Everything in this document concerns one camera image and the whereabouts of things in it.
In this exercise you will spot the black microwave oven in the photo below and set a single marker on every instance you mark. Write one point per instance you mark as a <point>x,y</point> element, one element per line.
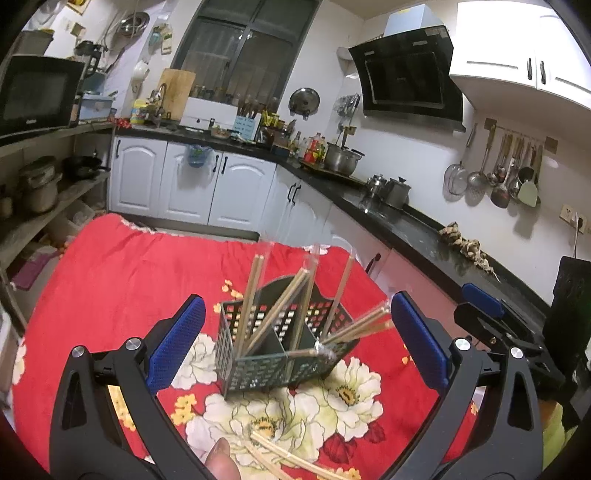
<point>38,92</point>

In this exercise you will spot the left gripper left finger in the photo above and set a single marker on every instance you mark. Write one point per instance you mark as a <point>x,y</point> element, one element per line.
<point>107,422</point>

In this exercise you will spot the hanging pot lid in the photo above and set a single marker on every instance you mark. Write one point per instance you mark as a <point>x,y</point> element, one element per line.
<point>304,102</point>

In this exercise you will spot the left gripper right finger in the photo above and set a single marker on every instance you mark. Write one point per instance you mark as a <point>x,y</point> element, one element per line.
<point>486,422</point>

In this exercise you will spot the steel stock pot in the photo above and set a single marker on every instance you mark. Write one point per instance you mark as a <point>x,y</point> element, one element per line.
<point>340,160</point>

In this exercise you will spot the black range hood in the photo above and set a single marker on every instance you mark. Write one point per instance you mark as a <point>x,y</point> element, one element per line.
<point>406,76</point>

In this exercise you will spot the chopsticks pair long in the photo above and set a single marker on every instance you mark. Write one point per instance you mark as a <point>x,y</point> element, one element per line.
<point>257,439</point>

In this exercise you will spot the dark green utensil basket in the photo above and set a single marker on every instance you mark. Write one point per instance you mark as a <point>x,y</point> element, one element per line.
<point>268,367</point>

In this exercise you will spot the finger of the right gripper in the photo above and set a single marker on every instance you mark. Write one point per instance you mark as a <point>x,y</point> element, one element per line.
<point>495,324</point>

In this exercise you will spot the chopsticks pair bottom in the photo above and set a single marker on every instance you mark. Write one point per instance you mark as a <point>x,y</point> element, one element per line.
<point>295,285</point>

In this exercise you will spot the wooden cutting board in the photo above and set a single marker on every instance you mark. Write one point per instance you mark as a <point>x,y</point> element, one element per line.
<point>178,86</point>

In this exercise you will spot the red floral tablecloth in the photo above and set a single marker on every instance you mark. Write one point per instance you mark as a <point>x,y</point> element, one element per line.
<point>116,281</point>

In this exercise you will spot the person's thumb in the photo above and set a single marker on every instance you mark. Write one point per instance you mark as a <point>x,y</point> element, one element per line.
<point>220,463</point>

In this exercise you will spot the hanging strainer ladle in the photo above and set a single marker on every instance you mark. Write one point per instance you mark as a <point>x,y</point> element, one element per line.
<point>456,175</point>

